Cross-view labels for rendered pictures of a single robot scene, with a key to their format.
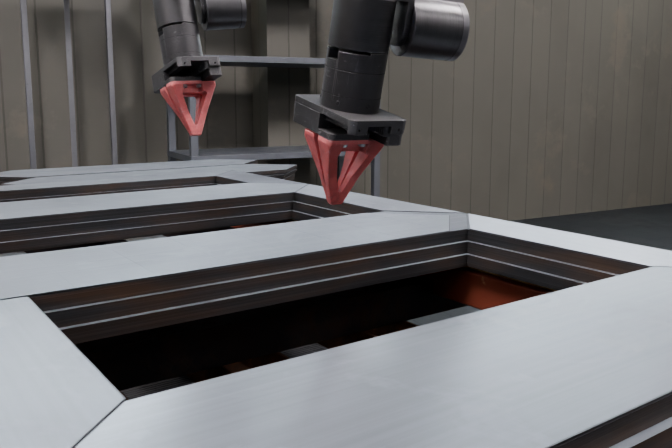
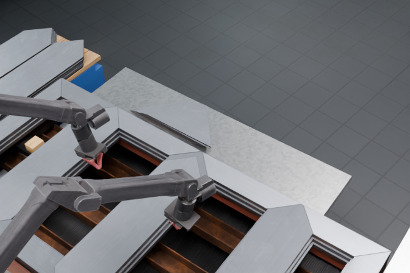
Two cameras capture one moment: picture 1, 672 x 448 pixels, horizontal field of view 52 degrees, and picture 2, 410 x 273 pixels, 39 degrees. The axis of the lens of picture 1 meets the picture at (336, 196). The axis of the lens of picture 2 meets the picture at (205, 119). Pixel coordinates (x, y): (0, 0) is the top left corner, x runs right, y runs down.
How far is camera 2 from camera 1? 157 cm
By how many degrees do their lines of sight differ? 39
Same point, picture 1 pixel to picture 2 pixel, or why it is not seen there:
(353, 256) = not seen: hidden behind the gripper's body
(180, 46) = (89, 146)
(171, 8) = (83, 134)
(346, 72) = (183, 216)
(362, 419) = not seen: outside the picture
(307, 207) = (128, 138)
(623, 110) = not seen: outside the picture
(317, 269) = (166, 225)
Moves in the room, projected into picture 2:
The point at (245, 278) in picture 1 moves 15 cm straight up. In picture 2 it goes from (149, 242) to (144, 215)
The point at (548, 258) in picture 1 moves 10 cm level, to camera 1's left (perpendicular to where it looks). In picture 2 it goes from (236, 195) to (210, 202)
